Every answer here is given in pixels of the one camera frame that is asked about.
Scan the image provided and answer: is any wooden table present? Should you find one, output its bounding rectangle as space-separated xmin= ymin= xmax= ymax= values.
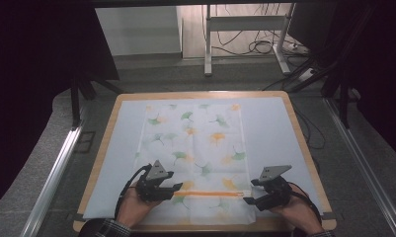
xmin=72 ymin=91 xmax=338 ymax=233

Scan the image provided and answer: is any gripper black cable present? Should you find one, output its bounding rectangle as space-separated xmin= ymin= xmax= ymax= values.
xmin=114 ymin=163 xmax=153 ymax=220
xmin=285 ymin=181 xmax=324 ymax=225

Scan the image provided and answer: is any white table mat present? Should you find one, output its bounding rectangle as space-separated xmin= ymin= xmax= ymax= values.
xmin=82 ymin=97 xmax=325 ymax=220

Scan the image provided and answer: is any black cable on carpet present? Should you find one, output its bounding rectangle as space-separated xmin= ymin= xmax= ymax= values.
xmin=290 ymin=102 xmax=327 ymax=151

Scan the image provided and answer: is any white cabinet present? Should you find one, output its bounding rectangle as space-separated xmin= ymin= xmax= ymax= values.
xmin=95 ymin=5 xmax=184 ymax=57

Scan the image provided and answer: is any white metal desk frame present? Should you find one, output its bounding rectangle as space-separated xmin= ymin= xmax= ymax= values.
xmin=203 ymin=3 xmax=292 ymax=77

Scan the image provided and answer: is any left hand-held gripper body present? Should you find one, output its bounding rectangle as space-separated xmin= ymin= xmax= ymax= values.
xmin=135 ymin=160 xmax=176 ymax=202

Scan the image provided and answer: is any person's right hand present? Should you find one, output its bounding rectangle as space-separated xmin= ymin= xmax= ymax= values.
xmin=270 ymin=183 xmax=319 ymax=235

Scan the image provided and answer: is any white power strip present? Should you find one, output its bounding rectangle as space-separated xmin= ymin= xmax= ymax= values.
xmin=297 ymin=67 xmax=316 ymax=83

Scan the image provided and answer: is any tangle of black floor cables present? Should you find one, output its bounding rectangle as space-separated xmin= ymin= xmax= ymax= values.
xmin=211 ymin=3 xmax=307 ymax=57

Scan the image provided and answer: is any dark floor plate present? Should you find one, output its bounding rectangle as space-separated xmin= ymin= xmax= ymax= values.
xmin=73 ymin=130 xmax=97 ymax=154

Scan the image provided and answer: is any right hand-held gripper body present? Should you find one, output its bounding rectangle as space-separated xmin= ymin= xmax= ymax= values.
xmin=256 ymin=165 xmax=293 ymax=211

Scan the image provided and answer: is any black metal stand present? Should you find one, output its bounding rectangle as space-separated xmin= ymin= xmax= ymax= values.
xmin=320 ymin=62 xmax=355 ymax=130
xmin=69 ymin=72 xmax=124 ymax=130

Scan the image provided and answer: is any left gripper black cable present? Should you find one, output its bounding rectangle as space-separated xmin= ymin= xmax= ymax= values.
xmin=114 ymin=163 xmax=153 ymax=220

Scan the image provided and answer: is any black curtain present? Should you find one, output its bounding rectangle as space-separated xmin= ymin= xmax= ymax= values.
xmin=0 ymin=0 xmax=120 ymax=215
xmin=317 ymin=0 xmax=396 ymax=157

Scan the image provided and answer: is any person's left hand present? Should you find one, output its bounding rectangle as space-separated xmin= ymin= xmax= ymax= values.
xmin=116 ymin=189 xmax=162 ymax=228

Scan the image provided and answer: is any white leaf-print cloth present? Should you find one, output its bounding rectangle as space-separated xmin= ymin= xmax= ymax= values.
xmin=132 ymin=103 xmax=257 ymax=226

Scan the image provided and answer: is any aluminium rail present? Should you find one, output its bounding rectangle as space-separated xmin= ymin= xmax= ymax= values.
xmin=323 ymin=97 xmax=396 ymax=237
xmin=19 ymin=126 xmax=85 ymax=237

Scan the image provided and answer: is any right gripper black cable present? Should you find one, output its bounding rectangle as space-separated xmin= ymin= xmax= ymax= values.
xmin=285 ymin=181 xmax=324 ymax=225

